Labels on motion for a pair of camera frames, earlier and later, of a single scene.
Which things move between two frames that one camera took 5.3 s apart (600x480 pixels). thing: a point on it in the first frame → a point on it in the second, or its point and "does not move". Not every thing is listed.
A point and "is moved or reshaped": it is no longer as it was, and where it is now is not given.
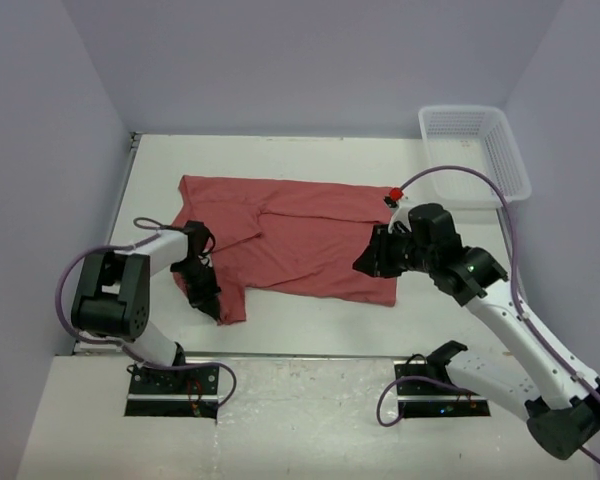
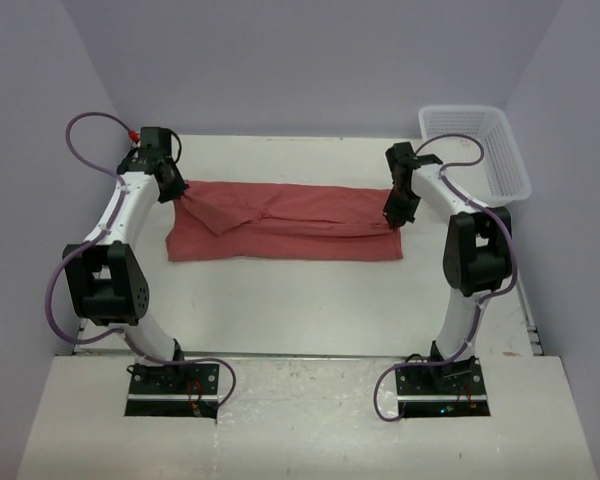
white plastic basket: x=478 y=138 does not move
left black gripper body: x=200 y=282 → x=176 y=187
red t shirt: x=299 y=238 is moved or reshaped
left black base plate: x=187 y=392 does not move
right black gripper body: x=397 y=252 → x=401 y=206
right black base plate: x=422 y=399 does not move
